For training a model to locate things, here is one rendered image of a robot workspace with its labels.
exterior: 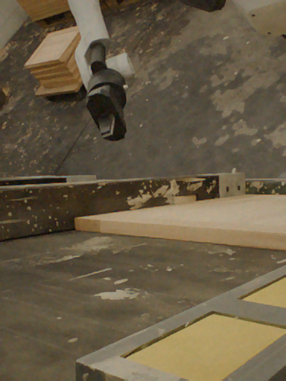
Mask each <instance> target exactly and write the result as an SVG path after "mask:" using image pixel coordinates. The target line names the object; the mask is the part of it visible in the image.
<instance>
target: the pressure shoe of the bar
mask: <svg viewBox="0 0 286 381"><path fill-rule="evenodd" d="M194 201H196V195H195V194H191V195H184V196H175V197H174V204H175V205H176V204H183V203H189V202H194Z"/></svg>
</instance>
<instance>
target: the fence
mask: <svg viewBox="0 0 286 381"><path fill-rule="evenodd" d="M283 278H286V265H285V266H282V267H280V268H279V269H277V270H275V271H272V272H270V273H268V274H266V275H262V276H261V277H259V278H256V279H254V280H252V281H250V282H249V283H246V284H244V285H242V286H239V287H236V288H234V289H231V290H230V291H228V292H225V293H222V295H219V296H218V297H216V298H213V299H210V300H208V301H205V302H203V303H202V304H198V305H196V306H194V307H193V308H191V309H189V310H186V311H184V312H182V313H179V314H177V315H175V316H171V317H170V318H167V319H165V320H163V321H162V322H160V323H158V324H155V325H153V326H151V327H148V328H145V329H143V330H141V331H139V332H137V333H134V335H132V336H128V337H127V338H125V339H122V340H120V341H117V342H114V343H112V344H111V345H108V346H105V347H103V348H102V349H100V350H97V351H95V352H94V353H91V354H88V355H86V356H84V357H82V358H79V359H77V360H76V361H75V381H190V380H187V379H183V378H181V377H177V376H176V375H174V374H169V373H167V372H164V371H160V370H157V369H155V368H152V367H149V366H146V365H142V364H139V363H137V362H135V361H132V360H129V359H126V358H127V357H128V356H130V355H132V354H135V353H137V352H139V351H141V350H143V349H144V348H146V347H148V346H150V345H152V344H154V343H156V342H159V341H161V340H163V339H165V338H167V337H169V336H171V335H173V334H174V333H176V332H178V331H180V330H182V329H184V328H187V327H189V326H191V325H193V324H195V323H197V322H199V321H200V320H202V319H204V318H206V317H208V316H210V315H214V314H215V315H219V316H226V317H230V318H236V319H241V320H245V321H248V322H252V323H256V324H263V325H267V326H271V327H277V328H281V329H286V307H280V306H275V305H271V304H262V303H258V302H254V301H245V300H242V299H244V298H246V297H248V296H250V295H252V294H253V293H255V292H257V291H259V290H261V289H263V288H266V287H268V286H270V285H272V284H274V283H276V282H277V281H280V280H281V279H283ZM221 381H286V333H285V334H284V335H283V336H282V337H281V338H280V339H277V340H275V342H273V343H272V344H271V345H269V346H268V347H266V348H264V349H263V351H261V352H260V353H258V354H257V355H256V356H254V357H253V358H251V359H249V360H248V361H247V362H246V363H245V364H244V365H242V366H241V367H239V368H237V369H236V370H235V371H233V372H232V373H231V374H230V375H228V377H225V378H224V379H223V380H221Z"/></svg>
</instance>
